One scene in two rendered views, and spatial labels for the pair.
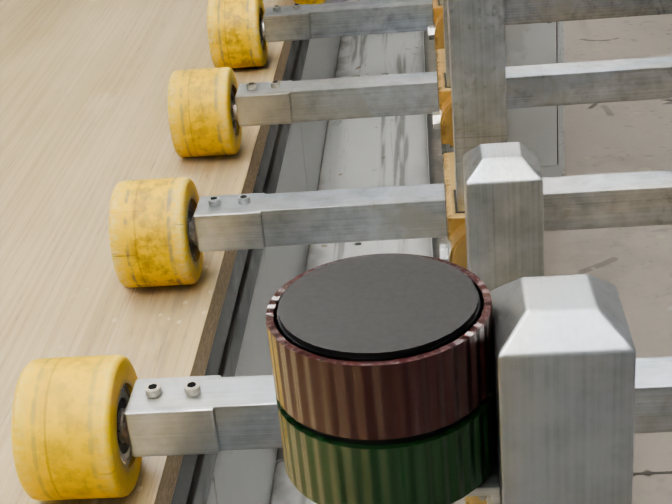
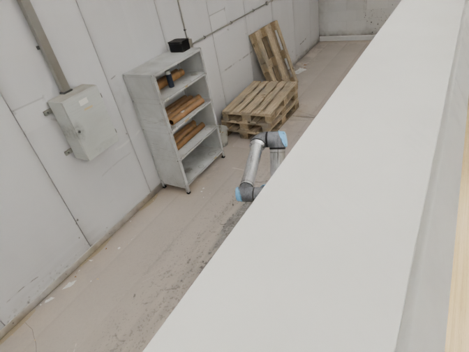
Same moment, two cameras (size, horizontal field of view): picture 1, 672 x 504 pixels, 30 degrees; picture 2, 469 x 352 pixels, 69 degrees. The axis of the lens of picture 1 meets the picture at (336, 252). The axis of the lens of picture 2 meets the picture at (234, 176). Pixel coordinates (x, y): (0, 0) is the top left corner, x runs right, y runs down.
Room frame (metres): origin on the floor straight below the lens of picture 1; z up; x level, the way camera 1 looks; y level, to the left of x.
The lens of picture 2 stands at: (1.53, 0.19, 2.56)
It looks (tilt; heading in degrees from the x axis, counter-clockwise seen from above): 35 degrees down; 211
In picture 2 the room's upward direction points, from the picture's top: 12 degrees counter-clockwise
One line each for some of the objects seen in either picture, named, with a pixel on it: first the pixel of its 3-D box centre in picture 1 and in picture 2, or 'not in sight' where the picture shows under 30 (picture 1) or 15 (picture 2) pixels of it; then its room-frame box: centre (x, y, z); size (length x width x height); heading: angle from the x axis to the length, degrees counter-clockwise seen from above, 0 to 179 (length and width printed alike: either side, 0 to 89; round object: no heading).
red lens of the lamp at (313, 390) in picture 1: (380, 340); not in sight; (0.29, -0.01, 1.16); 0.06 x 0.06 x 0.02
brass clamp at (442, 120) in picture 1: (466, 97); not in sight; (1.05, -0.13, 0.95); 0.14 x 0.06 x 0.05; 175
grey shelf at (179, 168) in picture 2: not in sight; (181, 121); (-1.63, -2.32, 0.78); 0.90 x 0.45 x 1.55; 175
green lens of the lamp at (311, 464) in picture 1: (387, 417); not in sight; (0.29, -0.01, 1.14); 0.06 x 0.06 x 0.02
